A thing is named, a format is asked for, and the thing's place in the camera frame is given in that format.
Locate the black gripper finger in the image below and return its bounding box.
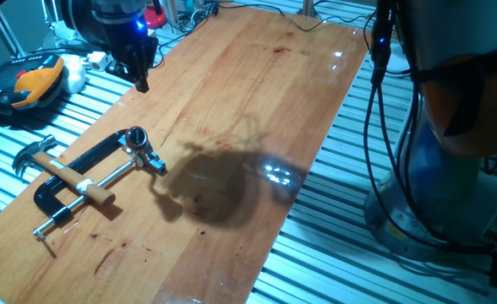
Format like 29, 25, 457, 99
129, 35, 159, 94
105, 57, 139, 85

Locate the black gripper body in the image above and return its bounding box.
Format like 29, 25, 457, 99
99, 16, 149, 58

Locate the black C-clamp with screw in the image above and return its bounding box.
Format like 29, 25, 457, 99
31, 128, 167, 242

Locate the white plug adapter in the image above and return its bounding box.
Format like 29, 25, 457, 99
81, 51, 113, 72

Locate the red round object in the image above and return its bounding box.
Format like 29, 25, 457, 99
143, 4, 168, 30

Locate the white rounded lump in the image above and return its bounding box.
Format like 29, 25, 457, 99
60, 53, 88, 95

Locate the black filament spool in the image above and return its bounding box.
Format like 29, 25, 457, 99
60, 0, 110, 47

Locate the orange and black teach pendant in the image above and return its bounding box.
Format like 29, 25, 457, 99
0, 52, 66, 117

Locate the grey tripod pole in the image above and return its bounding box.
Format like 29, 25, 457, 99
0, 0, 28, 59

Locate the glossy brown wooden board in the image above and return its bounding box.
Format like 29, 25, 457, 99
0, 6, 370, 304

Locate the white round stand base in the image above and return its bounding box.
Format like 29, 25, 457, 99
369, 41, 411, 77

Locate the wooden handled claw hammer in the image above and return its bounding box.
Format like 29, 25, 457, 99
11, 134, 117, 208

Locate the thin black cable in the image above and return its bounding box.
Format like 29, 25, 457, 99
197, 2, 374, 33

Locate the metal stand post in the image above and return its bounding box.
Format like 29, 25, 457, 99
297, 0, 320, 20

